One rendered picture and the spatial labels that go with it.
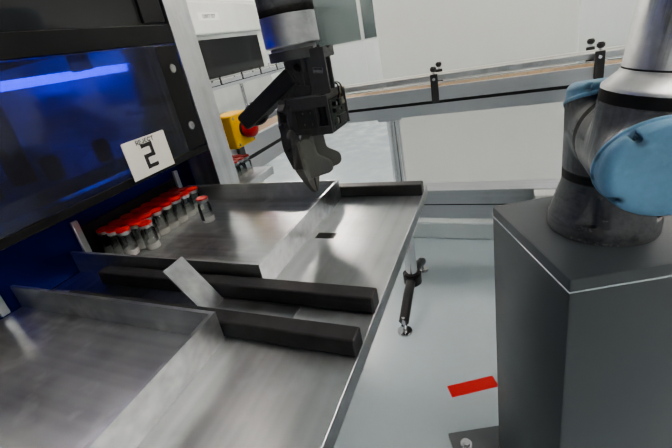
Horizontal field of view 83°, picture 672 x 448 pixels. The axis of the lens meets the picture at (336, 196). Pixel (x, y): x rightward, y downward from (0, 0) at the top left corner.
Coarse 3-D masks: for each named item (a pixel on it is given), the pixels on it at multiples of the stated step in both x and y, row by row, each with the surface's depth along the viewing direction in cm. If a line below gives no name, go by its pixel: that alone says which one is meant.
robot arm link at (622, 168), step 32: (640, 0) 38; (640, 32) 38; (640, 64) 38; (608, 96) 41; (640, 96) 38; (608, 128) 41; (640, 128) 37; (608, 160) 39; (640, 160) 38; (608, 192) 41; (640, 192) 40
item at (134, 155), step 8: (144, 136) 60; (152, 136) 61; (160, 136) 63; (128, 144) 57; (136, 144) 58; (152, 144) 61; (160, 144) 63; (128, 152) 57; (136, 152) 58; (144, 152) 60; (160, 152) 63; (168, 152) 64; (128, 160) 57; (136, 160) 58; (144, 160) 60; (152, 160) 61; (160, 160) 63; (168, 160) 64; (136, 168) 58; (144, 168) 60; (152, 168) 61; (160, 168) 62; (136, 176) 58; (144, 176) 60
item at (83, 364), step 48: (0, 336) 45; (48, 336) 44; (96, 336) 42; (144, 336) 40; (192, 336) 34; (0, 384) 38; (48, 384) 36; (96, 384) 35; (144, 384) 30; (0, 432) 32; (48, 432) 31; (96, 432) 30; (144, 432) 29
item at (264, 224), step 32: (224, 192) 75; (256, 192) 72; (288, 192) 70; (320, 192) 67; (192, 224) 67; (224, 224) 64; (256, 224) 62; (288, 224) 60; (96, 256) 55; (128, 256) 52; (160, 256) 58; (192, 256) 56; (224, 256) 54; (256, 256) 52; (288, 256) 49
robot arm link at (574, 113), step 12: (576, 84) 53; (588, 84) 51; (576, 96) 52; (588, 96) 51; (564, 108) 57; (576, 108) 53; (588, 108) 50; (564, 120) 57; (576, 120) 52; (564, 132) 57; (576, 132) 50; (564, 144) 58; (564, 156) 58; (576, 156) 53; (564, 168) 59; (576, 168) 56
